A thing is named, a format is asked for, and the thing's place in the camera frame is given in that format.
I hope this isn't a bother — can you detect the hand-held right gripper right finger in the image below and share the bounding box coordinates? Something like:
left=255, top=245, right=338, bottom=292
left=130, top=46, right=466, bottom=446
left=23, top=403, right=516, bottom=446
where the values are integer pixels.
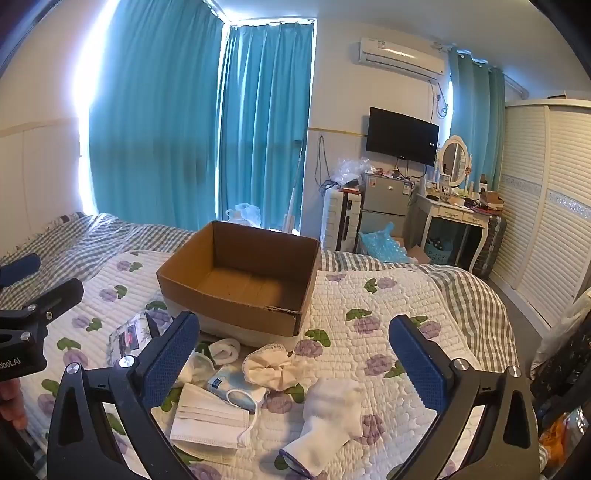
left=388, top=314, right=541, bottom=480

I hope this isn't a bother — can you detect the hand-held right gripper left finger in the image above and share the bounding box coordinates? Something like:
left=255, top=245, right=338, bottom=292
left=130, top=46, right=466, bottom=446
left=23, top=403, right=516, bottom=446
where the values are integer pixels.
left=46, top=310, right=201, bottom=480

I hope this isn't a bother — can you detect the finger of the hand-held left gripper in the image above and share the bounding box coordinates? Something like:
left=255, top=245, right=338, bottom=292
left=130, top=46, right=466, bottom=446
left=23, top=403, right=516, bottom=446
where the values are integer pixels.
left=0, top=252, right=42, bottom=288
left=0, top=278, right=85, bottom=332

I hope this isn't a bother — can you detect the white face mask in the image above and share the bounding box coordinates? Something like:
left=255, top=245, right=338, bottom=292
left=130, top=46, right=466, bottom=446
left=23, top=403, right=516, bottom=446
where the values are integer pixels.
left=169, top=382, right=260, bottom=452

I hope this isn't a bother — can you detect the light blue face mask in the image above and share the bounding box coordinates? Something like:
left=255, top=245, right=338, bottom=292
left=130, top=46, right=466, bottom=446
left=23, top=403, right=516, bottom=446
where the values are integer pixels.
left=206, top=366, right=269, bottom=414

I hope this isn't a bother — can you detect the cream lace scrunchie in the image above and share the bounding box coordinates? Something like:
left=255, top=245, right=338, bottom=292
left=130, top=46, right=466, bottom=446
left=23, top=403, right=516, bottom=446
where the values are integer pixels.
left=242, top=342, right=302, bottom=393

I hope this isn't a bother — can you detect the white long sock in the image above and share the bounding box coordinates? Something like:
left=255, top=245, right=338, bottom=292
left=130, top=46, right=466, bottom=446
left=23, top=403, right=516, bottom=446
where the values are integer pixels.
left=278, top=378, right=366, bottom=478

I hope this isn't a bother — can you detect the brown cardboard box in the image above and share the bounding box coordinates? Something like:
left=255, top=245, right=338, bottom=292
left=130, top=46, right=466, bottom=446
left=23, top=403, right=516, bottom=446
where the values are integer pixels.
left=156, top=220, right=322, bottom=352

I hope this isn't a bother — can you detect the person's left hand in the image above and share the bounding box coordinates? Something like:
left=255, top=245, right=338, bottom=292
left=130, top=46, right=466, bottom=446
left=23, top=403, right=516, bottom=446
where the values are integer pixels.
left=0, top=377, right=29, bottom=431

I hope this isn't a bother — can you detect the clear plastic packet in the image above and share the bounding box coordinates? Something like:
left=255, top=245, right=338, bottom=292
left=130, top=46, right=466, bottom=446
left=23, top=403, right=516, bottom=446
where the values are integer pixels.
left=108, top=311, right=163, bottom=366

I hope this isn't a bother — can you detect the bed with floral quilt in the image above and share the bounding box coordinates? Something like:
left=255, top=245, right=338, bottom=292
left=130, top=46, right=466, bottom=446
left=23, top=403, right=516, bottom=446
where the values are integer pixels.
left=0, top=211, right=523, bottom=370

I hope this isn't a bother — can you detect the teal basket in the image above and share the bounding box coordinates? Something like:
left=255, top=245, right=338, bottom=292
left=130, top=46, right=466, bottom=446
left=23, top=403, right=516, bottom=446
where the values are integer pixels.
left=424, top=240, right=454, bottom=265

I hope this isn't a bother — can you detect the blue plastic bag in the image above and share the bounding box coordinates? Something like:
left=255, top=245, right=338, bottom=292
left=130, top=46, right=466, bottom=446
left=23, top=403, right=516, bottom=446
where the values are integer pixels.
left=359, top=222, right=413, bottom=265

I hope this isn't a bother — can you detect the silver suitcase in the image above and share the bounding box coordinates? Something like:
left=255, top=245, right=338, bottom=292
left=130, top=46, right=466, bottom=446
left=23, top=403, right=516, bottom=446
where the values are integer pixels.
left=470, top=214, right=507, bottom=278

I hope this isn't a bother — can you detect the dark patterned clothing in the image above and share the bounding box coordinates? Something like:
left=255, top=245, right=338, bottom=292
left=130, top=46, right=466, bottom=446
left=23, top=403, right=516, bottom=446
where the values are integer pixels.
left=530, top=318, right=591, bottom=403

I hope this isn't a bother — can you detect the white dressing table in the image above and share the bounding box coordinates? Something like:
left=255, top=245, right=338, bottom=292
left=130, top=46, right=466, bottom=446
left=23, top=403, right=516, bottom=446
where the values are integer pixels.
left=405, top=190, right=493, bottom=274

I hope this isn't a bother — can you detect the orange packet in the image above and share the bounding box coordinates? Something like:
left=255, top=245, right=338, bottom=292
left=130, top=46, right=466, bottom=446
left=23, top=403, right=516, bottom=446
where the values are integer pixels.
left=539, top=405, right=591, bottom=464

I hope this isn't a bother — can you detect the white plastic bag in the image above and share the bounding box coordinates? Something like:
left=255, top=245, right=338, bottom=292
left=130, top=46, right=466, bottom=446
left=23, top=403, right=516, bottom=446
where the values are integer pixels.
left=225, top=202, right=262, bottom=228

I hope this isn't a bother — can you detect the white suitcase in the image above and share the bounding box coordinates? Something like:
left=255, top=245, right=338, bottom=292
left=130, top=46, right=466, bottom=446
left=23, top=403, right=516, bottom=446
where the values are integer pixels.
left=321, top=186, right=364, bottom=254

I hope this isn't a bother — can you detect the small silver fridge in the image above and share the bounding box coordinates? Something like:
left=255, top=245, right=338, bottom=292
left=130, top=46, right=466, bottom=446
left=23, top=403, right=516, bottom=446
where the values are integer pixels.
left=359, top=171, right=415, bottom=253

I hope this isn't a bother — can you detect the white louvred wardrobe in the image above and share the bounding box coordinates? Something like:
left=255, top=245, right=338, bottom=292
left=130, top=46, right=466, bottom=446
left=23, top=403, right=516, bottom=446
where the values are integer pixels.
left=488, top=97, right=591, bottom=326

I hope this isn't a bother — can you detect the wide teal curtain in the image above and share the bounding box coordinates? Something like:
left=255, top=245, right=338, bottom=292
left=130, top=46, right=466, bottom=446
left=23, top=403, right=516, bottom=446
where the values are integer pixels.
left=87, top=0, right=232, bottom=228

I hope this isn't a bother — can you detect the white mop stick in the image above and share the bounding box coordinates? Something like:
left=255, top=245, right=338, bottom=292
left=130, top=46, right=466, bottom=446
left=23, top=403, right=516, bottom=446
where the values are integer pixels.
left=283, top=137, right=306, bottom=233

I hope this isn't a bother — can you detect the clear plastic bag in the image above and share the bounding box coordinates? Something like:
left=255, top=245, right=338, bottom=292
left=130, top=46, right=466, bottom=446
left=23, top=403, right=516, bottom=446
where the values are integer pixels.
left=329, top=156, right=373, bottom=186

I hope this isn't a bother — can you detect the white oval mirror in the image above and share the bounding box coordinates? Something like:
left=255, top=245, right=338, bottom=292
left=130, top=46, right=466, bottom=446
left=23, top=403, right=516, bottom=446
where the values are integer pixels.
left=436, top=135, right=474, bottom=188

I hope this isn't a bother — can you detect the narrow teal curtain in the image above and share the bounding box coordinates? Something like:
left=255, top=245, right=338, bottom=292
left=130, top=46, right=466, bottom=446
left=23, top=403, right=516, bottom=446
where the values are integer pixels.
left=450, top=45, right=507, bottom=191

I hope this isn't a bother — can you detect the white air conditioner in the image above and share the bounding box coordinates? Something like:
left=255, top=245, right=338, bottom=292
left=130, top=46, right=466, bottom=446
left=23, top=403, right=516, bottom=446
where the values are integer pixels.
left=357, top=36, right=450, bottom=80

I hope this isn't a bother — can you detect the black wall television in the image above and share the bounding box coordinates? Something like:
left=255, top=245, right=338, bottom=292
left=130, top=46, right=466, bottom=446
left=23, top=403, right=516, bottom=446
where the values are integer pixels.
left=366, top=106, right=441, bottom=167

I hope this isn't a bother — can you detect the air conditioner power cable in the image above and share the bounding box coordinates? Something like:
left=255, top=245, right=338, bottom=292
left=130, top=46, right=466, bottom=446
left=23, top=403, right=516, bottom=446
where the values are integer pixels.
left=433, top=78, right=451, bottom=119

